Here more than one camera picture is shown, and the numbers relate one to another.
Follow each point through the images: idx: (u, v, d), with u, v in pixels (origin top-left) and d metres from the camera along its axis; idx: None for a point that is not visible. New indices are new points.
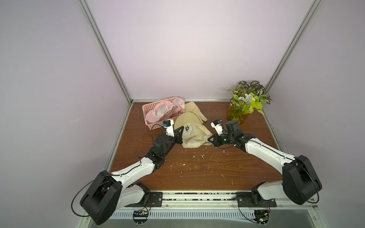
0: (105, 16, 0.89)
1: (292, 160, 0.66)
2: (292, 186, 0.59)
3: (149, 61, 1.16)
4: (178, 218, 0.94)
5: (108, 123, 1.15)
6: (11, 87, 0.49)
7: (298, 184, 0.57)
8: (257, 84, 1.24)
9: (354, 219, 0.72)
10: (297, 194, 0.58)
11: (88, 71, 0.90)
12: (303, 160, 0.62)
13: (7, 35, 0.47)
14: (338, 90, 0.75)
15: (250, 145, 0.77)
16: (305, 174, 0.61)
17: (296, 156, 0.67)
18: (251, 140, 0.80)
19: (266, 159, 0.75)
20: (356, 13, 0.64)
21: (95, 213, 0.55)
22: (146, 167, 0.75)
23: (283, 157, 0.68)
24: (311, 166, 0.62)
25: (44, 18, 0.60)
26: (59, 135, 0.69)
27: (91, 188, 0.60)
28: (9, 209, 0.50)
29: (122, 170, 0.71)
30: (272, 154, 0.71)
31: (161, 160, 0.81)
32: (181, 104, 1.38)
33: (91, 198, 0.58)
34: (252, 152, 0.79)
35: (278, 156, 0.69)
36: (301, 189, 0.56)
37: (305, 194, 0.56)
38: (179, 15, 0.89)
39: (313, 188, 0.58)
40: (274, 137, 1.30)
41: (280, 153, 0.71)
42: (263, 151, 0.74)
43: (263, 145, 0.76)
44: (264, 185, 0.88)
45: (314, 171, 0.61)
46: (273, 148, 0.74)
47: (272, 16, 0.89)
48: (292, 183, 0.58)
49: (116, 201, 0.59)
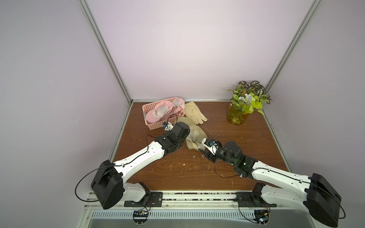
0: (105, 15, 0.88)
1: (309, 183, 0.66)
2: (322, 213, 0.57)
3: (149, 61, 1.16)
4: (178, 218, 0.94)
5: (108, 123, 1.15)
6: (11, 87, 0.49)
7: (328, 210, 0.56)
8: (257, 84, 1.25)
9: (354, 219, 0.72)
10: (328, 218, 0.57)
11: (88, 71, 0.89)
12: (318, 178, 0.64)
13: (8, 34, 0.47)
14: (338, 89, 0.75)
15: (258, 172, 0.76)
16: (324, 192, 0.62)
17: (310, 176, 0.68)
18: (256, 167, 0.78)
19: (282, 186, 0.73)
20: (357, 13, 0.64)
21: (101, 200, 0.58)
22: (154, 154, 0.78)
23: (300, 182, 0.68)
24: (326, 181, 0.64)
25: (43, 17, 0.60)
26: (59, 135, 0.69)
27: (97, 176, 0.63)
28: (10, 209, 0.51)
29: (126, 160, 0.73)
30: (287, 181, 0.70)
31: (175, 145, 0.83)
32: (181, 103, 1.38)
33: (97, 185, 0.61)
34: (261, 178, 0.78)
35: (294, 182, 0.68)
36: (332, 214, 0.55)
37: (336, 216, 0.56)
38: (179, 15, 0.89)
39: (337, 204, 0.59)
40: (274, 137, 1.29)
41: (294, 177, 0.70)
42: (275, 177, 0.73)
43: (271, 171, 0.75)
44: (273, 193, 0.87)
45: (331, 186, 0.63)
46: (284, 173, 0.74)
47: (272, 15, 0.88)
48: (321, 210, 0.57)
49: (120, 190, 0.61)
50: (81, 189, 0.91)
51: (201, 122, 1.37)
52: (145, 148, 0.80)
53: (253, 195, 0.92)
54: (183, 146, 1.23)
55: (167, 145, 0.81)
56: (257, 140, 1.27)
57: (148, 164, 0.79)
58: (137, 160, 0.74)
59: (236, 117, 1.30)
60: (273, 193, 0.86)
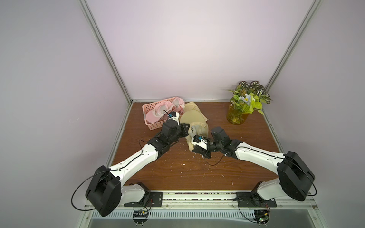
0: (105, 15, 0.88)
1: (283, 158, 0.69)
2: (292, 186, 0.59)
3: (149, 61, 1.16)
4: (178, 218, 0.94)
5: (108, 123, 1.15)
6: (11, 88, 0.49)
7: (295, 181, 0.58)
8: (257, 84, 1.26)
9: (355, 220, 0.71)
10: (297, 191, 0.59)
11: (88, 71, 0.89)
12: (293, 156, 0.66)
13: (7, 35, 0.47)
14: (338, 90, 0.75)
15: (240, 151, 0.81)
16: (298, 168, 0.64)
17: (285, 154, 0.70)
18: (240, 146, 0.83)
19: (261, 164, 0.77)
20: (357, 14, 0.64)
21: (100, 206, 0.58)
22: (148, 156, 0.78)
23: (274, 158, 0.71)
24: (300, 159, 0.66)
25: (43, 17, 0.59)
26: (59, 136, 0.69)
27: (91, 183, 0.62)
28: (10, 208, 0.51)
29: (121, 164, 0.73)
30: (264, 157, 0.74)
31: (167, 145, 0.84)
32: (181, 103, 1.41)
33: (93, 192, 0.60)
34: (244, 157, 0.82)
35: (269, 158, 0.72)
36: (300, 186, 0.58)
37: (303, 189, 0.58)
38: (179, 15, 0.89)
39: (309, 180, 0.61)
40: (274, 137, 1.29)
41: (270, 154, 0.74)
42: (254, 155, 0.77)
43: (252, 149, 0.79)
44: (262, 185, 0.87)
45: (304, 164, 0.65)
46: (263, 151, 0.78)
47: (272, 16, 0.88)
48: (289, 182, 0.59)
49: (118, 194, 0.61)
50: (82, 189, 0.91)
51: None
52: (139, 151, 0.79)
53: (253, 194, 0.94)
54: (183, 146, 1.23)
55: (160, 147, 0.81)
56: (257, 140, 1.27)
57: (143, 166, 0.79)
58: (132, 163, 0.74)
59: (236, 117, 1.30)
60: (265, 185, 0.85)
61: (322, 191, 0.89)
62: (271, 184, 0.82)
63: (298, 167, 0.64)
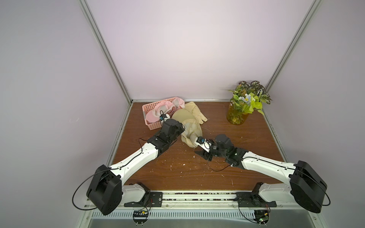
0: (105, 15, 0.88)
1: (293, 169, 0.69)
2: (305, 197, 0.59)
3: (149, 61, 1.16)
4: (178, 218, 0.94)
5: (108, 123, 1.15)
6: (11, 87, 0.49)
7: (310, 194, 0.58)
8: (257, 84, 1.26)
9: (355, 220, 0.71)
10: (311, 203, 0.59)
11: (88, 71, 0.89)
12: (304, 166, 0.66)
13: (7, 34, 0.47)
14: (338, 90, 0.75)
15: (247, 161, 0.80)
16: (310, 179, 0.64)
17: (295, 164, 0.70)
18: (245, 156, 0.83)
19: (269, 174, 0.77)
20: (357, 13, 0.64)
21: (101, 206, 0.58)
22: (148, 154, 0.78)
23: (285, 169, 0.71)
24: (311, 168, 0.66)
25: (43, 17, 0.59)
26: (59, 136, 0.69)
27: (92, 183, 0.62)
28: (10, 208, 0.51)
29: (122, 163, 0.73)
30: (273, 168, 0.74)
31: (167, 143, 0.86)
32: (181, 103, 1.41)
33: (94, 192, 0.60)
34: (251, 167, 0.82)
35: (280, 168, 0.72)
36: (314, 198, 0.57)
37: (318, 201, 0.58)
38: (179, 14, 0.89)
39: (321, 191, 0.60)
40: (274, 137, 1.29)
41: (280, 164, 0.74)
42: (262, 166, 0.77)
43: (260, 160, 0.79)
44: (266, 188, 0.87)
45: (316, 173, 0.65)
46: (272, 161, 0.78)
47: (272, 15, 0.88)
48: (304, 195, 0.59)
49: (119, 193, 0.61)
50: (82, 189, 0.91)
51: (201, 121, 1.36)
52: (139, 150, 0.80)
53: (253, 195, 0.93)
54: (183, 146, 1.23)
55: (160, 145, 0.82)
56: (257, 140, 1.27)
57: (143, 165, 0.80)
58: (132, 161, 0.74)
59: (236, 117, 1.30)
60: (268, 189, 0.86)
61: None
62: (277, 188, 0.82)
63: (310, 178, 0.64)
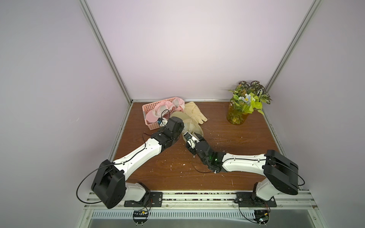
0: (105, 16, 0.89)
1: (265, 160, 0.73)
2: (281, 185, 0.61)
3: (149, 61, 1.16)
4: (178, 218, 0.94)
5: (108, 123, 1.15)
6: (11, 88, 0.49)
7: (285, 180, 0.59)
8: (257, 84, 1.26)
9: (355, 220, 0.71)
10: (288, 188, 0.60)
11: (88, 71, 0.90)
12: (273, 153, 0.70)
13: (7, 35, 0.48)
14: (338, 89, 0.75)
15: (227, 164, 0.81)
16: (281, 165, 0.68)
17: (265, 154, 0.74)
18: (225, 159, 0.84)
19: (247, 170, 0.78)
20: (357, 13, 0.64)
21: (105, 200, 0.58)
22: (151, 149, 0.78)
23: (258, 161, 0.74)
24: (281, 155, 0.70)
25: (43, 18, 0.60)
26: (59, 136, 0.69)
27: (97, 176, 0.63)
28: (10, 208, 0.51)
29: (125, 158, 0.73)
30: (248, 164, 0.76)
31: (170, 139, 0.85)
32: (181, 103, 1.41)
33: (99, 185, 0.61)
34: (231, 168, 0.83)
35: (254, 163, 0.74)
36: (289, 183, 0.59)
37: (292, 183, 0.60)
38: (179, 14, 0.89)
39: (295, 173, 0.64)
40: (274, 137, 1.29)
41: (253, 158, 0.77)
42: (239, 164, 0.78)
43: (236, 159, 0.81)
44: (259, 187, 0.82)
45: (285, 158, 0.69)
46: (245, 157, 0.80)
47: (272, 15, 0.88)
48: (279, 182, 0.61)
49: (122, 187, 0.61)
50: (81, 189, 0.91)
51: (201, 121, 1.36)
52: (143, 145, 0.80)
53: (253, 198, 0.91)
54: (183, 146, 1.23)
55: (164, 141, 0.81)
56: (257, 140, 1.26)
57: (147, 160, 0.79)
58: (136, 157, 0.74)
59: (236, 117, 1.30)
60: (261, 186, 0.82)
61: (322, 191, 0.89)
62: (265, 185, 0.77)
63: (281, 164, 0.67)
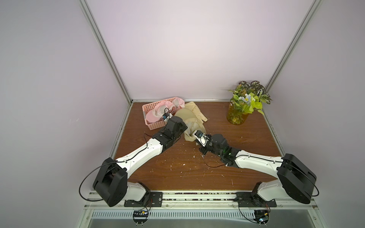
0: (105, 16, 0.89)
1: (281, 162, 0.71)
2: (294, 189, 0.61)
3: (149, 61, 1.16)
4: (178, 218, 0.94)
5: (108, 123, 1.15)
6: (10, 87, 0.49)
7: (298, 185, 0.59)
8: (257, 84, 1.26)
9: (355, 220, 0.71)
10: (301, 194, 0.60)
11: (88, 71, 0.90)
12: (291, 158, 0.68)
13: (7, 35, 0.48)
14: (338, 89, 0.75)
15: (240, 160, 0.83)
16: (297, 170, 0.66)
17: (283, 157, 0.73)
18: (239, 155, 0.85)
19: (261, 169, 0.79)
20: (357, 13, 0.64)
21: (107, 197, 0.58)
22: (153, 149, 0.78)
23: (273, 163, 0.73)
24: (299, 161, 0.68)
25: (43, 17, 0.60)
26: (59, 136, 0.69)
27: (99, 175, 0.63)
28: (10, 208, 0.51)
29: (127, 156, 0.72)
30: (263, 163, 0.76)
31: (171, 140, 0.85)
32: (181, 104, 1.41)
33: (101, 183, 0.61)
34: (244, 165, 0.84)
35: (268, 163, 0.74)
36: (302, 189, 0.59)
37: (306, 191, 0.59)
38: (179, 15, 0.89)
39: (311, 182, 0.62)
40: (274, 137, 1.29)
41: (269, 159, 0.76)
42: (253, 162, 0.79)
43: (251, 157, 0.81)
44: (263, 187, 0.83)
45: (304, 165, 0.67)
46: (261, 156, 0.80)
47: (272, 16, 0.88)
48: (292, 187, 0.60)
49: (124, 185, 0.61)
50: (81, 189, 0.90)
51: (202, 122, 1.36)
52: (145, 145, 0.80)
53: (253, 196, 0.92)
54: (183, 146, 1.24)
55: (165, 141, 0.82)
56: (258, 140, 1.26)
57: (148, 159, 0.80)
58: (138, 156, 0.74)
59: (236, 117, 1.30)
60: (265, 187, 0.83)
61: (322, 191, 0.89)
62: (272, 185, 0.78)
63: (298, 170, 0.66)
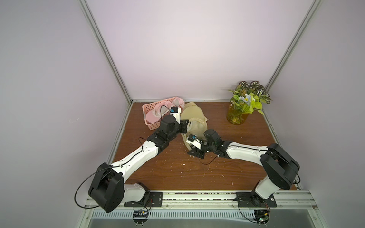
0: (105, 16, 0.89)
1: (266, 150, 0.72)
2: (276, 175, 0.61)
3: (149, 61, 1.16)
4: (178, 218, 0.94)
5: (107, 123, 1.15)
6: (10, 88, 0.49)
7: (279, 171, 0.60)
8: (257, 84, 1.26)
9: (355, 220, 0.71)
10: (282, 180, 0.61)
11: (87, 71, 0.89)
12: (275, 147, 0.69)
13: (7, 35, 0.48)
14: (338, 90, 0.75)
15: (230, 149, 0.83)
16: (282, 159, 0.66)
17: (269, 146, 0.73)
18: (230, 145, 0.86)
19: (249, 159, 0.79)
20: (357, 14, 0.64)
21: (103, 203, 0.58)
22: (148, 152, 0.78)
23: (258, 151, 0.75)
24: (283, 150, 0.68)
25: (43, 18, 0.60)
26: (59, 136, 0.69)
27: (94, 181, 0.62)
28: (10, 208, 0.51)
29: (123, 160, 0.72)
30: (249, 151, 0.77)
31: (166, 141, 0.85)
32: (181, 103, 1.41)
33: (97, 189, 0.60)
34: (235, 156, 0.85)
35: (254, 151, 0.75)
36: (283, 175, 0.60)
37: (287, 177, 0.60)
38: (179, 15, 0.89)
39: (293, 170, 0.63)
40: (274, 137, 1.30)
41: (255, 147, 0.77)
42: (241, 151, 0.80)
43: (240, 147, 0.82)
44: (259, 184, 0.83)
45: (288, 154, 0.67)
46: (250, 146, 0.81)
47: (272, 16, 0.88)
48: (274, 172, 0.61)
49: (121, 189, 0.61)
50: (81, 190, 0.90)
51: None
52: (140, 147, 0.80)
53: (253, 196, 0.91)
54: (183, 146, 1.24)
55: (160, 143, 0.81)
56: (258, 140, 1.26)
57: (144, 162, 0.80)
58: (133, 159, 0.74)
59: (236, 117, 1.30)
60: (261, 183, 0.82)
61: (322, 191, 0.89)
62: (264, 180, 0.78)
63: (282, 158, 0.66)
